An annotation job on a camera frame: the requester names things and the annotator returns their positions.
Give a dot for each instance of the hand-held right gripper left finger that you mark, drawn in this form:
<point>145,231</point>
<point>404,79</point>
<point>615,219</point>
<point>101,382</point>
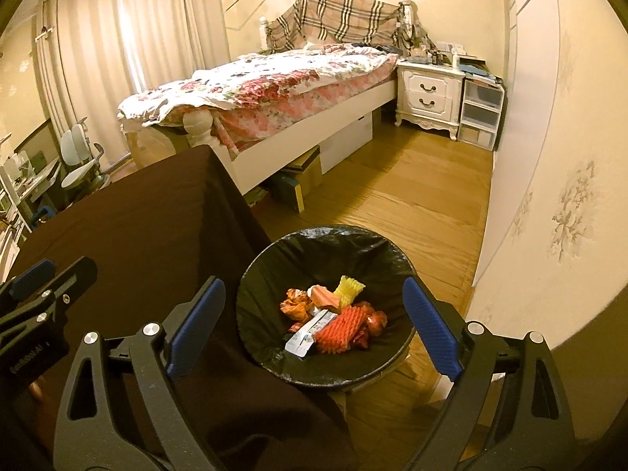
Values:
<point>196,326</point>

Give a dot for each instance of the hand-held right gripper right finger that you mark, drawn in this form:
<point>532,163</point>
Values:
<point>431,331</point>

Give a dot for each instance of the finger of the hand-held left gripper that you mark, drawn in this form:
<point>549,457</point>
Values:
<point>32,274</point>
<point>59,287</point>

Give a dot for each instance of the trash bin with black bag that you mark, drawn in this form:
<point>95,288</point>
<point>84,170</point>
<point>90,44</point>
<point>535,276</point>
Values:
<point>265,274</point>

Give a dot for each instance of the red foam fruit net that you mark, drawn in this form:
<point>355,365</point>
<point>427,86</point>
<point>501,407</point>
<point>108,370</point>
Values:
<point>341,331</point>

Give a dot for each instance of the yellow foam fruit net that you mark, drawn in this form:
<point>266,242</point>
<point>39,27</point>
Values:
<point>349,292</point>

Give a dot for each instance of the orange wrapper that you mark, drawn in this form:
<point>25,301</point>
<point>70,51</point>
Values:
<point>294,304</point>

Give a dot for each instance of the silver snack packet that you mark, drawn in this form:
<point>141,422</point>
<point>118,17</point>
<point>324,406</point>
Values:
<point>299,346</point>

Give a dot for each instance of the orange paper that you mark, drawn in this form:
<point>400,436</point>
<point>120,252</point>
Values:
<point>323,297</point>

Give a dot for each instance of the desk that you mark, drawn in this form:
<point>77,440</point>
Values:
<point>34,181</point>

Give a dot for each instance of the dark brown tablecloth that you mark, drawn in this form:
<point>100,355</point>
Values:
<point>147,216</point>

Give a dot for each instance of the grey office chair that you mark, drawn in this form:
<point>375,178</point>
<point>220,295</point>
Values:
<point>81,152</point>

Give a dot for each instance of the cardboard box with dark top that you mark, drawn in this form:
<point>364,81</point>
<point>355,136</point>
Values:
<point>299,179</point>

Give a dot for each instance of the white storage box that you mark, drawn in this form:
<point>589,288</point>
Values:
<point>346,140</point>

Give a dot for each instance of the plastic drawer unit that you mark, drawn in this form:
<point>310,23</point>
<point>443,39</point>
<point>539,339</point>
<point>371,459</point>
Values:
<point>481,115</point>

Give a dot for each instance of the white nightstand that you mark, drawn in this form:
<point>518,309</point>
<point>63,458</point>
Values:
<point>429,98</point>

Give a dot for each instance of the bed with floral quilt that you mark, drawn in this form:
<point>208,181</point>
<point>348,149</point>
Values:
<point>314,122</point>

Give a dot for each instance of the white wardrobe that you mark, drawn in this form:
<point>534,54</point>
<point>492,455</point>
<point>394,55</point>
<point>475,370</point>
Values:
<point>530,108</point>

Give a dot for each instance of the floral quilt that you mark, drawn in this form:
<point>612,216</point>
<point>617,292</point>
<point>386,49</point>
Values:
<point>274,81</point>

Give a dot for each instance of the cream curtain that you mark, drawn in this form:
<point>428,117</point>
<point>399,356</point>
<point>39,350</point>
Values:
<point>147,34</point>

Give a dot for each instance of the white bottle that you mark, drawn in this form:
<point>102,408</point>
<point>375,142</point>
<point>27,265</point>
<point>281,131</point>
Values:
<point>455,62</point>

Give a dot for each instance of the nightstand clutter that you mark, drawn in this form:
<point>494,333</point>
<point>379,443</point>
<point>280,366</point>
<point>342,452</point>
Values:
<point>431,54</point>

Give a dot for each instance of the plaid blanket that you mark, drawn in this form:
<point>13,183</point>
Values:
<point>343,14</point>

